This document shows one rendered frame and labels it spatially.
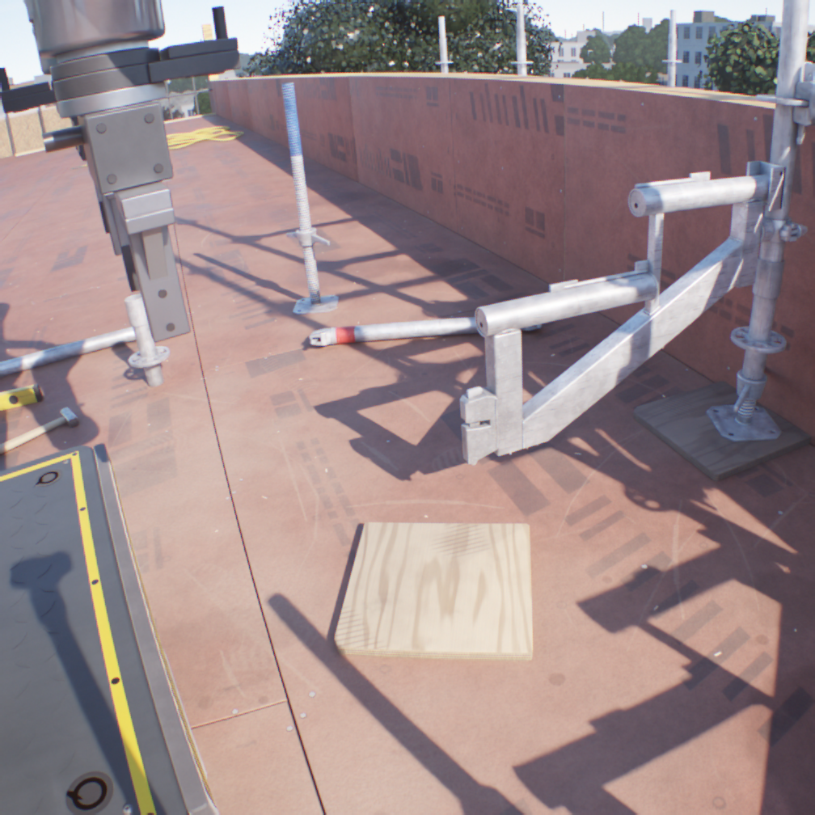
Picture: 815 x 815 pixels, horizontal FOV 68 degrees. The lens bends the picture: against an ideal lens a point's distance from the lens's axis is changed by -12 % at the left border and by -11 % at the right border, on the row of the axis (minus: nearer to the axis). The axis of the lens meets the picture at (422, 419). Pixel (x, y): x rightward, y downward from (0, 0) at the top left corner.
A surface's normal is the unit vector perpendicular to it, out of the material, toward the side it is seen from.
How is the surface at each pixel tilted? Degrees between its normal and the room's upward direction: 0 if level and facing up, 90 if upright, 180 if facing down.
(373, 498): 0
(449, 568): 0
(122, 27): 90
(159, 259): 120
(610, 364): 90
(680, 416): 0
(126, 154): 90
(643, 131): 90
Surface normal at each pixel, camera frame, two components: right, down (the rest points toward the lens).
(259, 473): -0.07, -0.86
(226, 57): 0.79, 0.27
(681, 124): -0.93, 0.24
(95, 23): 0.36, 0.46
